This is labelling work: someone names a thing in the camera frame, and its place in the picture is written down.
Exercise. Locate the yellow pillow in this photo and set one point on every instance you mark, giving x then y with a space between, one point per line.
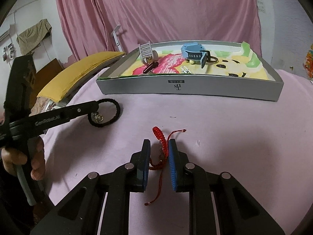
65 82

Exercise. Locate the olive hanging cloth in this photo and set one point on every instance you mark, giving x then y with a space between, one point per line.
29 39

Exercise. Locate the white claw hair clip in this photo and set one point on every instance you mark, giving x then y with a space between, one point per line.
147 54

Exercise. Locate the white flat hair clip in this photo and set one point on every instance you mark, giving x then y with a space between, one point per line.
185 70

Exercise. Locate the blue claw hair clip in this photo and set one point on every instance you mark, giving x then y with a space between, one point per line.
196 52

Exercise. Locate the wall photos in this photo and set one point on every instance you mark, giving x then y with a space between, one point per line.
9 52

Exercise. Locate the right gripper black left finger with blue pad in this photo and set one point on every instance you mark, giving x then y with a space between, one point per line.
131 177

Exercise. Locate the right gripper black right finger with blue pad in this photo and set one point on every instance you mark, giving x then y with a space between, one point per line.
187 177

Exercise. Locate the grey shallow box tray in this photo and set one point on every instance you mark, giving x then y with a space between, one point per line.
126 77

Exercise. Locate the dark red hair clip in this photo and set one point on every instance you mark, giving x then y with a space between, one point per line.
150 67

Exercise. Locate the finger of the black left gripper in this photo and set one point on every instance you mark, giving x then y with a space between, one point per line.
82 109

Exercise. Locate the pink bed sheet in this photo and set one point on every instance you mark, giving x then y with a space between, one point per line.
266 146

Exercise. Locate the person's left hand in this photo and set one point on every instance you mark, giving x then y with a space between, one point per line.
11 158

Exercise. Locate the pink curtain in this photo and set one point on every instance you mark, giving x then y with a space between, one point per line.
87 24

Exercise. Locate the brown wooden headboard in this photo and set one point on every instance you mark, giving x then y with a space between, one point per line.
43 77

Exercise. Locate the white window handle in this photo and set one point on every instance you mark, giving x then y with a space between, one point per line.
115 37

